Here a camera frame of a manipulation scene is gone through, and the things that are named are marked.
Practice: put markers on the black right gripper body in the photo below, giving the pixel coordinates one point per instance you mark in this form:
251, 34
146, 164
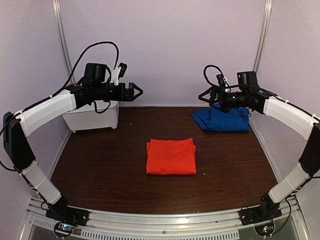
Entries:
226, 104

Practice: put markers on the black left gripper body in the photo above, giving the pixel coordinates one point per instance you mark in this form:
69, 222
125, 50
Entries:
102, 95

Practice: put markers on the blue pleated skirt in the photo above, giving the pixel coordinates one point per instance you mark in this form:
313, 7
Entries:
212, 119

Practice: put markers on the orange t-shirt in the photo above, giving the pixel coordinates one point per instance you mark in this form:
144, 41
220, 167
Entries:
171, 157

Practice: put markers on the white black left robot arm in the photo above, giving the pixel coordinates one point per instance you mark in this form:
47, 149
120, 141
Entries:
98, 83

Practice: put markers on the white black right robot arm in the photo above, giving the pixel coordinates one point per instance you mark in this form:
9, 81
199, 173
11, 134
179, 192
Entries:
291, 133

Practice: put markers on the white plastic laundry bin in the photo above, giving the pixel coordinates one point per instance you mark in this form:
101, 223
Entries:
86, 118

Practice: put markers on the right round circuit board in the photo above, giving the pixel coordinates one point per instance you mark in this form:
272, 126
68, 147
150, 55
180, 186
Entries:
264, 230

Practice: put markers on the round circuit board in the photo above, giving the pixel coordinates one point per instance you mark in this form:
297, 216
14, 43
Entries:
264, 230
63, 229

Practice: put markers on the left round circuit board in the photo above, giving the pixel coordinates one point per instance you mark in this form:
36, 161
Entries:
63, 229

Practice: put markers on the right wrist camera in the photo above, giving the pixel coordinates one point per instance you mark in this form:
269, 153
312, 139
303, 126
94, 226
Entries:
223, 82

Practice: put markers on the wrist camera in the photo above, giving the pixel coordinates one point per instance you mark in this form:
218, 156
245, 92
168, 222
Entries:
118, 73
223, 82

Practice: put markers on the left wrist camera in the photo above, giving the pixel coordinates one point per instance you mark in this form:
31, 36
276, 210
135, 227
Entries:
118, 73

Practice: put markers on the aluminium frame post left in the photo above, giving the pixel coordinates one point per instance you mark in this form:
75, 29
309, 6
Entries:
61, 35

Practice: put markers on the aluminium frame post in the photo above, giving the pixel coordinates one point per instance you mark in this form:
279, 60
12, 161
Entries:
61, 35
264, 30

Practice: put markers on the aluminium frame post right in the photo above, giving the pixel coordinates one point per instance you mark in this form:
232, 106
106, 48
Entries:
264, 30

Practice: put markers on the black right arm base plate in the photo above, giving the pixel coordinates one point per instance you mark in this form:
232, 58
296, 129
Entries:
266, 211

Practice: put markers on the aluminium front rail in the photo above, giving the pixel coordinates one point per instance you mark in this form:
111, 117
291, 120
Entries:
217, 225

